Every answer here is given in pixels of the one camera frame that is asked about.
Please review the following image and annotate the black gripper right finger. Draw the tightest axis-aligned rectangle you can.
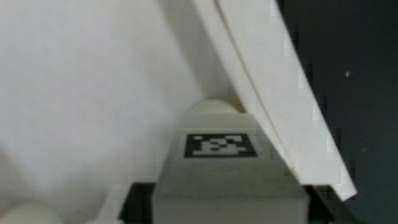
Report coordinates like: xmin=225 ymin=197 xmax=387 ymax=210
xmin=303 ymin=185 xmax=366 ymax=224

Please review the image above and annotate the white table leg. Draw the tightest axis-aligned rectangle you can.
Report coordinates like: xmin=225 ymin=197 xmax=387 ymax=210
xmin=152 ymin=100 xmax=309 ymax=224

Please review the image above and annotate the white square tabletop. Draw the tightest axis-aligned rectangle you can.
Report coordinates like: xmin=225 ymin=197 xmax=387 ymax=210
xmin=0 ymin=0 xmax=234 ymax=224

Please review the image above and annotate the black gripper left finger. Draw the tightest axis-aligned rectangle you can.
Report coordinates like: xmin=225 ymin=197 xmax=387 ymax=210
xmin=117 ymin=182 xmax=156 ymax=224

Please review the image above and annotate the white L-shaped obstacle fence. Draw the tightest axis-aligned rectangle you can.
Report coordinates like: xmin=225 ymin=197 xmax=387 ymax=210
xmin=215 ymin=0 xmax=359 ymax=202

